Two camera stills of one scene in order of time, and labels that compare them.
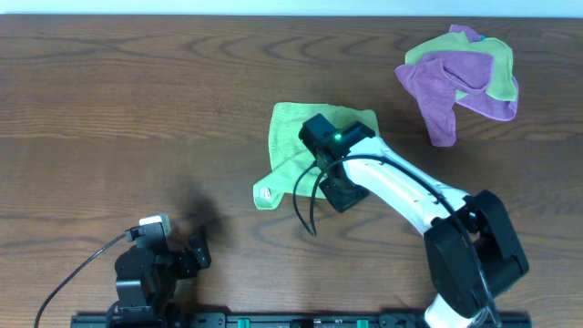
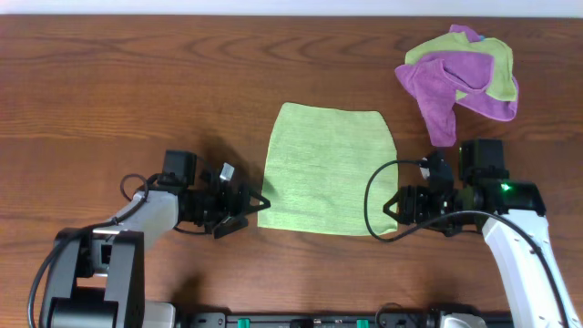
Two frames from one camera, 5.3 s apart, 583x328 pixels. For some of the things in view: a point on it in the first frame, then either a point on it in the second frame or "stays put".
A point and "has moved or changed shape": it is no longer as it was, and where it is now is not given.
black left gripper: [192, 259] → [241, 203]
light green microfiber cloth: [291, 158] has moved or changed shape
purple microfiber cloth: [434, 78] stays put
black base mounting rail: [281, 321] stays put
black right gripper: [340, 203] → [413, 207]
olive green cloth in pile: [502, 85] stays put
